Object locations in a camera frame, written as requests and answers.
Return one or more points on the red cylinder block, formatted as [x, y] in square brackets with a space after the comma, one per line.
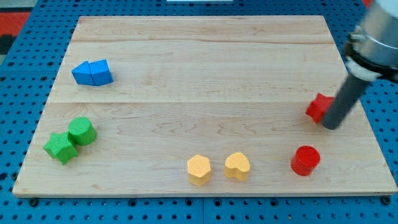
[305, 160]

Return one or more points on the wooden board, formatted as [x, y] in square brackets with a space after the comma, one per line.
[207, 85]

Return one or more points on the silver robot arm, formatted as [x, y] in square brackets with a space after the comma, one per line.
[371, 54]

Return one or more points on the green cylinder block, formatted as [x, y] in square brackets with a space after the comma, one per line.
[82, 131]

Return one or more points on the blue triangular block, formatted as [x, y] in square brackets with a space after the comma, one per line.
[82, 74]

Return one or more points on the blue cube block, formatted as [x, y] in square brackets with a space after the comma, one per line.
[100, 72]

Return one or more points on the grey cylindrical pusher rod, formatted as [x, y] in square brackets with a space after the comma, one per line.
[346, 97]

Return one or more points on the yellow heart block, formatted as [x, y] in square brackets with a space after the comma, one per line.
[237, 166]

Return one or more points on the red star block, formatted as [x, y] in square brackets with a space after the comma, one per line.
[318, 107]

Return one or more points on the green star block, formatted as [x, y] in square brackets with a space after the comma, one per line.
[61, 146]

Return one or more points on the yellow hexagon block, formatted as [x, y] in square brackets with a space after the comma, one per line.
[199, 170]

